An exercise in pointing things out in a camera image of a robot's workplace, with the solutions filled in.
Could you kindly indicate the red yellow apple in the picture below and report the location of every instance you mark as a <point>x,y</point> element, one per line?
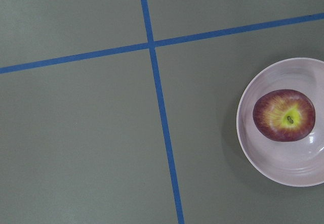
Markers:
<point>284,115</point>

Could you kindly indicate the pink plate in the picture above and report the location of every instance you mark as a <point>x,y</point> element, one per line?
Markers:
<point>299,163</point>

